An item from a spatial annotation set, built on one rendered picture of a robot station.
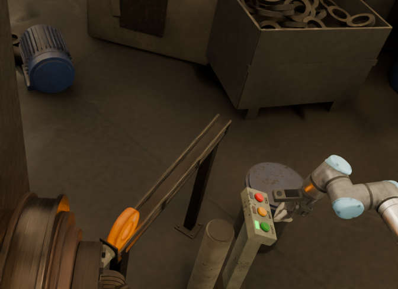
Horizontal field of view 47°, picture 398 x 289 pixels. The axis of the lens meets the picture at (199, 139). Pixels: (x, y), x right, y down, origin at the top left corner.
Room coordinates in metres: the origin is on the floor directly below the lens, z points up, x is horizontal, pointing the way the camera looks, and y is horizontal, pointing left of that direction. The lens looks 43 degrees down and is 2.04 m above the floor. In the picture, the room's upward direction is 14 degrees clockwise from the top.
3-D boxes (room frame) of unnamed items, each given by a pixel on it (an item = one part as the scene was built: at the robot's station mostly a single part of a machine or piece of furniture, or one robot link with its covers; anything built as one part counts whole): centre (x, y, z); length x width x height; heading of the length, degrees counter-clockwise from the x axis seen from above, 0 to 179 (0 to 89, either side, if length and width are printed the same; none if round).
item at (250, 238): (1.23, -0.32, 0.31); 0.24 x 0.16 x 0.62; 13
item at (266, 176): (1.58, -0.43, 0.21); 0.32 x 0.32 x 0.43
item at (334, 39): (3.08, -0.45, 0.39); 1.03 x 0.83 x 0.77; 118
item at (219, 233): (1.15, -0.18, 0.26); 0.12 x 0.12 x 0.52
